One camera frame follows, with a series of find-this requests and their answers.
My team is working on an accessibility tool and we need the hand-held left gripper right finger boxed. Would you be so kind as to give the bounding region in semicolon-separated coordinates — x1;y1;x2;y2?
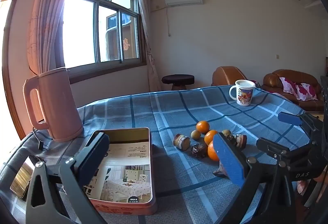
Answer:
212;132;298;224

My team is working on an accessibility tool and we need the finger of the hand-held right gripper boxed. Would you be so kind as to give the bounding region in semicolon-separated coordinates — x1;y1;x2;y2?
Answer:
277;111;326;142
256;137;318;163

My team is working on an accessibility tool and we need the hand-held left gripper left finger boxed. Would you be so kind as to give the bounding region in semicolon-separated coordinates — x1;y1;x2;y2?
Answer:
25;131;110;224

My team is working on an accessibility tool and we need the orange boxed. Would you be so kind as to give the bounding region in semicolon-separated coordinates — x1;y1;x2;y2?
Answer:
196;121;211;134
207;141;220;162
204;130;219;145

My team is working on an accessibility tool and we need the dark brown round fruit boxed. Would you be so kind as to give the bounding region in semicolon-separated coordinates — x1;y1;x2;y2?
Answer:
191;143;208;158

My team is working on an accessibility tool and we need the rectangular metal tin box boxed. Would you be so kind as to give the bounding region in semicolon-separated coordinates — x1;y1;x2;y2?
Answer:
83;127;157;215

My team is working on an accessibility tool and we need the pink floral cushion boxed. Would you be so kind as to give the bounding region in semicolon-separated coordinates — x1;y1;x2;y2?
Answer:
279;77;318;101

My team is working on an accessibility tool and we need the brown leather sofa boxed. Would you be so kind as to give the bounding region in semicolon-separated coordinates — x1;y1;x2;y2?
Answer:
261;69;325;112

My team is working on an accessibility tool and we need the white printed mug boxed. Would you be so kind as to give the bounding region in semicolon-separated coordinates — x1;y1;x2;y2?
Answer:
229;80;256;106

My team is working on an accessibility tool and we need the black kettle power plug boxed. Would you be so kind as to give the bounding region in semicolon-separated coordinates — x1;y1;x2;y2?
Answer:
32;128;49;163

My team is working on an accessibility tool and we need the pink electric kettle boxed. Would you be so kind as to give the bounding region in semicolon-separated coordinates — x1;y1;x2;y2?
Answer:
23;66;84;143

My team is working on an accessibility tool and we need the black smartphone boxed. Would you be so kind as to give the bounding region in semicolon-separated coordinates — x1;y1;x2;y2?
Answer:
10;155;35;199

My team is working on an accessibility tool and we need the brown leather armchair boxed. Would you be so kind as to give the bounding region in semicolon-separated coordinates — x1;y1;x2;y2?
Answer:
212;66;248;86

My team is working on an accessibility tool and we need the blue checked tablecloth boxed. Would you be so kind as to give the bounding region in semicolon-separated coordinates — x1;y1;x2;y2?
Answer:
0;85;312;224

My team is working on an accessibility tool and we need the dark round stool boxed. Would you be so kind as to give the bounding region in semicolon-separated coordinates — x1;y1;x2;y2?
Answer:
161;74;195;90

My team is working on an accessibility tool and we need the sliding glass window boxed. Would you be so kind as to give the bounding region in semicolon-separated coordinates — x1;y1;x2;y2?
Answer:
63;0;148;85

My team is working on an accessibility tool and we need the pale sheer curtain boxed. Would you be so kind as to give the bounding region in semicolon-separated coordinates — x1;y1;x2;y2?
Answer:
137;0;162;91

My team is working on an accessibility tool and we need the pink patterned curtain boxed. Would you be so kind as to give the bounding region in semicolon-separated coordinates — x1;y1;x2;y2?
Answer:
26;0;85;74

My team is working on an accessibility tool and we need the air conditioner cable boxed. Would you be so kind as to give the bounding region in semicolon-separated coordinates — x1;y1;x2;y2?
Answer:
151;5;172;37

